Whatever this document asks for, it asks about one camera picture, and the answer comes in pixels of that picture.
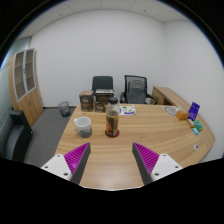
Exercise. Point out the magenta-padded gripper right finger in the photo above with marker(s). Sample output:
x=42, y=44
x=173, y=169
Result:
x=146, y=160

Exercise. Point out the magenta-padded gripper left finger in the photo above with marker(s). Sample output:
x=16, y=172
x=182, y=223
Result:
x=76, y=160

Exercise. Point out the clear bottle with black cap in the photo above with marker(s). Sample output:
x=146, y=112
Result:
x=112, y=120

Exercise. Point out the flat round red coaster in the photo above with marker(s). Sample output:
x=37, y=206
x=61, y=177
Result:
x=112, y=136

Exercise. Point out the grey mesh waste bin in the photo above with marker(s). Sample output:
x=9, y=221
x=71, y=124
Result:
x=64, y=109

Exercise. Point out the white printed sticker sheet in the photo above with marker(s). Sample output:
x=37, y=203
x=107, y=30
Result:
x=128, y=110

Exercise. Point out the round grey patterned disc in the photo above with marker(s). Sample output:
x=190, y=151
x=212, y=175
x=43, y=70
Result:
x=171, y=110

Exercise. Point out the small light blue packet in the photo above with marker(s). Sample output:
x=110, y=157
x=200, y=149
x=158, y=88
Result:
x=195, y=131

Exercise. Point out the small tan packet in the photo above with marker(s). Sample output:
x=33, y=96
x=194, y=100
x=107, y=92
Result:
x=190, y=123

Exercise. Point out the orange cardboard box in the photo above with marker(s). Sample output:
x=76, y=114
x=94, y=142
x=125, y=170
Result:
x=182, y=115

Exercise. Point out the tall brown cardboard box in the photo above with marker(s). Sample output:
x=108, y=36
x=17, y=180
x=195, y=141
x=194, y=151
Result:
x=86, y=101

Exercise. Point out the green folded cloth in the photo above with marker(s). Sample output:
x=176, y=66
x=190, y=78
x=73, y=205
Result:
x=198, y=125

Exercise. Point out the black leather sofa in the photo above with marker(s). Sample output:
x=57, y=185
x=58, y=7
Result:
x=15, y=136

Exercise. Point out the wooden side desk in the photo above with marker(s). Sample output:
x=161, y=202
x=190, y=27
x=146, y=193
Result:
x=165, y=95

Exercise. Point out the purple upright box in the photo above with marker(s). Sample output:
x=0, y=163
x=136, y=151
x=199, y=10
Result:
x=194, y=111

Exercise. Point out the grey mesh office chair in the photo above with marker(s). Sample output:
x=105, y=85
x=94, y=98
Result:
x=136, y=90

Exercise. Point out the black padded office chair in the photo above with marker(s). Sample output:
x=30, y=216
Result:
x=102, y=82

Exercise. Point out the wooden cabinet with glass doors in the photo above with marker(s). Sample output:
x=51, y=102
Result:
x=25, y=83

